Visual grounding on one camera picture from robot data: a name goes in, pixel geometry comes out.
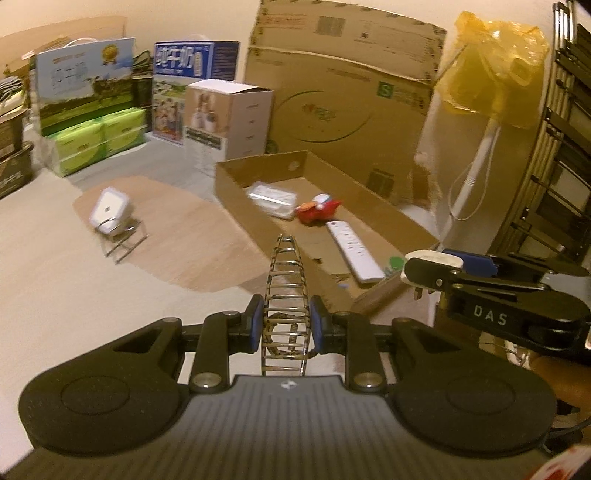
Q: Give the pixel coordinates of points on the folded grey cloth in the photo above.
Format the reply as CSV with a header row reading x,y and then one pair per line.
x,y
11,94

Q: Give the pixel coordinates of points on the white fan pole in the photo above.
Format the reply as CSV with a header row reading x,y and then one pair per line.
x,y
478,161

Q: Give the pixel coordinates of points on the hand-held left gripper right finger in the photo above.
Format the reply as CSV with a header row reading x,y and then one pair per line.
x,y
316,323

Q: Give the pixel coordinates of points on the white cube charger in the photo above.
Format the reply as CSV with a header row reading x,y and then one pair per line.
x,y
108,205

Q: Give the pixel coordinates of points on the large cardboard box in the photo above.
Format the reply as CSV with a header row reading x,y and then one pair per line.
x,y
332,92

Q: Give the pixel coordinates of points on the blue milk case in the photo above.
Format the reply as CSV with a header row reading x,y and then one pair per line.
x,y
175,92

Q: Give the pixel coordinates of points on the green tissue pack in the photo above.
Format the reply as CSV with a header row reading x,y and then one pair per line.
x,y
127,131
81,152

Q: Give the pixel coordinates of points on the cow picture milk case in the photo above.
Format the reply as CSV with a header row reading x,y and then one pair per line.
x,y
83,83

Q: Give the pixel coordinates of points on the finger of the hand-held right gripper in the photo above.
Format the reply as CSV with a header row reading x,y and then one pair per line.
x,y
478,264
429,274

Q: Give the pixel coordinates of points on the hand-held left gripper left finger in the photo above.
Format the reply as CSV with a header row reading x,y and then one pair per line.
x,y
256,323

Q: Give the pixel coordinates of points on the fan covered with yellow bag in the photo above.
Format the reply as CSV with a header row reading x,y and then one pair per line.
x,y
489,69

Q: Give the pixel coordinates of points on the flat cardboard sheet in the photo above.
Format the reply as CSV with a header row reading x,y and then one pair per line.
x,y
55,34

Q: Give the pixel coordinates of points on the white product box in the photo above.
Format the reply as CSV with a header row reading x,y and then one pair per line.
x,y
240,120

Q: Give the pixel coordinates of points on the white remote control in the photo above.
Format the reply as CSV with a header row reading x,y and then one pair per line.
x,y
353,251

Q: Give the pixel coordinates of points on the black metal rack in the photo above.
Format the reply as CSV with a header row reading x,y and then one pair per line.
x,y
568,161

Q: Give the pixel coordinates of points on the white plug adapter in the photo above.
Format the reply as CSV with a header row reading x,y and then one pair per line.
x,y
434,256

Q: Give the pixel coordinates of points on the small green object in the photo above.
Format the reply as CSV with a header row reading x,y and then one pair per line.
x,y
395,264

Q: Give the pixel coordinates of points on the red round toy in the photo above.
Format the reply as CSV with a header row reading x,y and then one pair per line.
x,y
318,212

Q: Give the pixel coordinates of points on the person's right forearm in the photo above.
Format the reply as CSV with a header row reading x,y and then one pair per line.
x,y
561,383

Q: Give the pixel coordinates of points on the patterned metal phone stand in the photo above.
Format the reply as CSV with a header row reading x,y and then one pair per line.
x,y
276,318

